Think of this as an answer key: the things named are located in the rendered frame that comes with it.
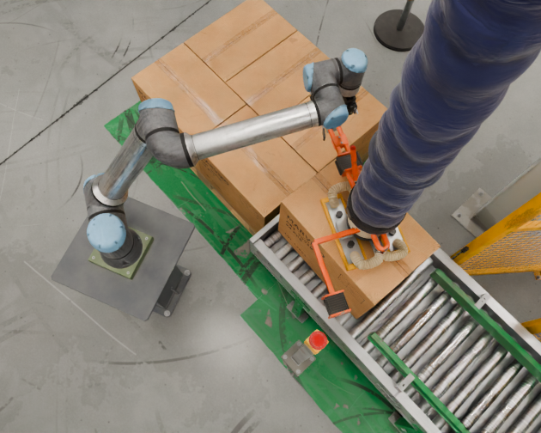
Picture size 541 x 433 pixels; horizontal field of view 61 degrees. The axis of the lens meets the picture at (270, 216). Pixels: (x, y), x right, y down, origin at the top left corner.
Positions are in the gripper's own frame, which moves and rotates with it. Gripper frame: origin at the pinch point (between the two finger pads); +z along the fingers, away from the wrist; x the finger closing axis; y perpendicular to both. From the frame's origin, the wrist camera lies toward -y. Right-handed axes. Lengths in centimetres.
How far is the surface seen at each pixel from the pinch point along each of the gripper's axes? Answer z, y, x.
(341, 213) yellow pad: 22.1, 34.9, -7.0
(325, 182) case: 27.0, 17.3, -7.2
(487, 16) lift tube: -102, 48, -7
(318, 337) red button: 18, 81, -34
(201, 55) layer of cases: 67, -101, -41
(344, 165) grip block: 12.4, 17.8, -0.9
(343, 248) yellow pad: 24, 49, -11
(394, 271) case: 27, 65, 7
